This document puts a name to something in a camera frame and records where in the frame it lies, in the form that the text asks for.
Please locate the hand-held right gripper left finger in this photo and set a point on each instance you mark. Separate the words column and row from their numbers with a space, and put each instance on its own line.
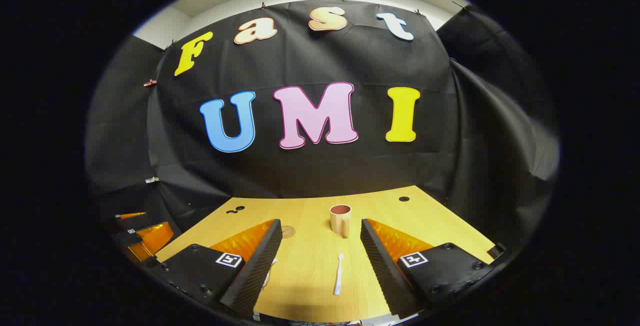
column 252, row 271

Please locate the black backdrop cloth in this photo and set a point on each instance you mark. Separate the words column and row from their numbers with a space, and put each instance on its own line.
column 350, row 66

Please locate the wooden desktop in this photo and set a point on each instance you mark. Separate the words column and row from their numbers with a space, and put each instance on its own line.
column 310, row 271

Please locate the white toothpaste tube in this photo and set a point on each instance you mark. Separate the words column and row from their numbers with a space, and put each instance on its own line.
column 270, row 266

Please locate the beige cup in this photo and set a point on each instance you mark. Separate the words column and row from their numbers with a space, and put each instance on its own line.
column 340, row 221

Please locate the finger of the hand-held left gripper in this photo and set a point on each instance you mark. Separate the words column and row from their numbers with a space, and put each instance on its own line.
column 131, row 221
column 150, row 240

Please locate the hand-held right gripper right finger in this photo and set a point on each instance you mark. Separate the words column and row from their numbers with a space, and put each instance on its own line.
column 382, row 271

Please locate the white toothbrush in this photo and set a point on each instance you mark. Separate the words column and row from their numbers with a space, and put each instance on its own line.
column 338, row 276

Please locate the orange cloth clip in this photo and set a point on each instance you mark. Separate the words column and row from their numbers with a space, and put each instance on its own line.
column 150, row 83

